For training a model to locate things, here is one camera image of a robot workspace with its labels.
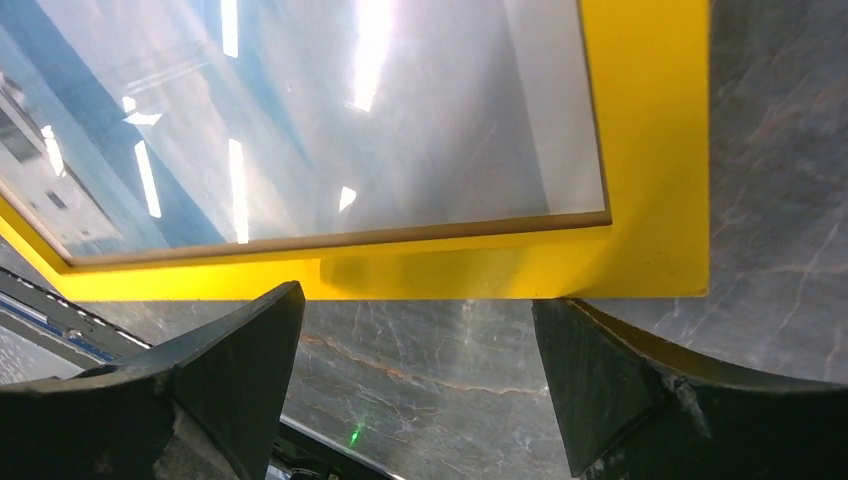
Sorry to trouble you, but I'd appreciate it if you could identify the aluminium rail frame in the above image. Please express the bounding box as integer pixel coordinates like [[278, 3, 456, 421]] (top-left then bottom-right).
[[1, 271, 387, 479]]

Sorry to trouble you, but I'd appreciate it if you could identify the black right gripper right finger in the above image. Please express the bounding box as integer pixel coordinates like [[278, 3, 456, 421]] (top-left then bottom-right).
[[532, 298, 847, 479]]

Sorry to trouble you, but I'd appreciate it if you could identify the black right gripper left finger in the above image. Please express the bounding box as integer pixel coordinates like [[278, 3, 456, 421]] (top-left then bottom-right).
[[1, 281, 306, 479]]

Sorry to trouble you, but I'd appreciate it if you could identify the yellow picture frame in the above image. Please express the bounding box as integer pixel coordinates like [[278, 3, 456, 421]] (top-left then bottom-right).
[[1, 1, 710, 302]]

